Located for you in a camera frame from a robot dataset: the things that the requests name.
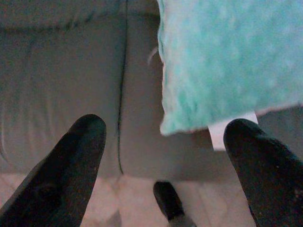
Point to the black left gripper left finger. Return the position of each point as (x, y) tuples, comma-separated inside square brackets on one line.
[(54, 179)]

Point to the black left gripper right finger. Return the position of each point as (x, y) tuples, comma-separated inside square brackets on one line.
[(272, 184)]

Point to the light blue dotted pillow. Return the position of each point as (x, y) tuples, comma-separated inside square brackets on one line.
[(225, 59)]

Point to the olive green sofa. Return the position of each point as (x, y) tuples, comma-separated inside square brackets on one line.
[(59, 82)]

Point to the grey robot left leg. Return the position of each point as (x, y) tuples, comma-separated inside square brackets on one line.
[(182, 222)]

